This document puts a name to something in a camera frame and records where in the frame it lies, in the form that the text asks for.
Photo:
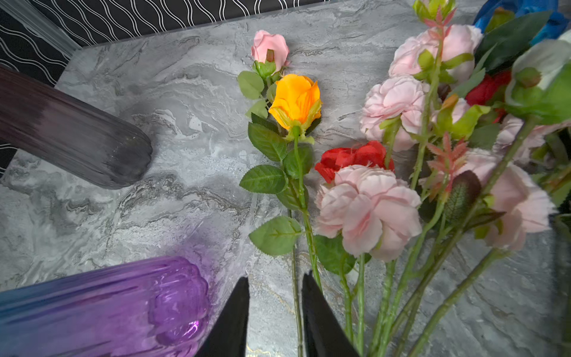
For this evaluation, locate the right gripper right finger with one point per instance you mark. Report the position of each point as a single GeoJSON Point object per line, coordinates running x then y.
{"type": "Point", "coordinates": [322, 332]}

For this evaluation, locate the red and pink flower stem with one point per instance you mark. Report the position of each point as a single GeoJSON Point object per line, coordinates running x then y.
{"type": "Point", "coordinates": [365, 212]}

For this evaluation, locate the pink peony spray stem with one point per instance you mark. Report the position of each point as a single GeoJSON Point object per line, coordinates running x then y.
{"type": "Point", "coordinates": [422, 105]}

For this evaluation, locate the dark pink glass vase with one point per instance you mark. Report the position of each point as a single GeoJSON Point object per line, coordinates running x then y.
{"type": "Point", "coordinates": [71, 134]}

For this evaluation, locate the pink spray with red bud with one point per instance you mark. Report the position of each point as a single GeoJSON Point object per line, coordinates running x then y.
{"type": "Point", "coordinates": [497, 200]}

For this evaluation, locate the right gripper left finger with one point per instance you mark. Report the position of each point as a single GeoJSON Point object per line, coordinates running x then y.
{"type": "Point", "coordinates": [228, 337]}

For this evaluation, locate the blue purple glass vase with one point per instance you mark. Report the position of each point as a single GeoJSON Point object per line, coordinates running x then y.
{"type": "Point", "coordinates": [154, 307]}

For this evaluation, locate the white flower stem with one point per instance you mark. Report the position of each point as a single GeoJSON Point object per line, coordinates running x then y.
{"type": "Point", "coordinates": [539, 89]}

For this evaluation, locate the blue flower stem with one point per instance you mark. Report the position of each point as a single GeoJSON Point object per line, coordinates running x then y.
{"type": "Point", "coordinates": [512, 27]}

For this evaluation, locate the yellow rose stem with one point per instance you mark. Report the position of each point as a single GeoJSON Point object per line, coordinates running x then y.
{"type": "Point", "coordinates": [296, 107]}

